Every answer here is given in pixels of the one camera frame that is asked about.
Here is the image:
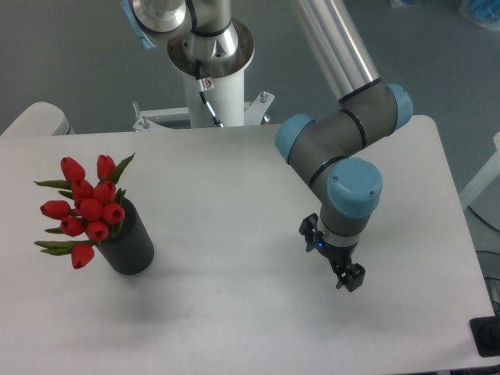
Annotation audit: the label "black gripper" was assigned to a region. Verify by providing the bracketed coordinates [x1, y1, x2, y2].
[298, 213, 366, 292]

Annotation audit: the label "red tulip bouquet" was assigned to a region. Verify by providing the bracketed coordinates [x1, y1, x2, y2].
[35, 155, 134, 270]

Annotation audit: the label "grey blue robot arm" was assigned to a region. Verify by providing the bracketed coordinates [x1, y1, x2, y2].
[122, 1, 413, 291]

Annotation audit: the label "black ribbed vase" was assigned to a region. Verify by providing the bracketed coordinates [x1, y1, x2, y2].
[97, 198, 155, 275]

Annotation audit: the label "white furniture at right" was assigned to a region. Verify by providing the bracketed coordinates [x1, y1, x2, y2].
[459, 133, 499, 211]

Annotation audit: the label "black box at table edge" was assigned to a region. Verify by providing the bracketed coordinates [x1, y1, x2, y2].
[470, 316, 499, 358]

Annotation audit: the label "blue plastic bag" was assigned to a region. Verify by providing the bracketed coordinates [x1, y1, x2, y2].
[459, 0, 499, 31]

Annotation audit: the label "white chair corner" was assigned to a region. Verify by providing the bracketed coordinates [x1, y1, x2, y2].
[1, 102, 75, 139]

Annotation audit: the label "white metal base frame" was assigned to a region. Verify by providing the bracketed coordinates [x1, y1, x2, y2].
[132, 91, 275, 132]

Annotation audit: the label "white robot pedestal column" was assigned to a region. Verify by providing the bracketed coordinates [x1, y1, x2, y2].
[181, 70, 245, 123]

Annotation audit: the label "black cable on pedestal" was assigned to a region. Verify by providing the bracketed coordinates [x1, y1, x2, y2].
[194, 58, 225, 128]

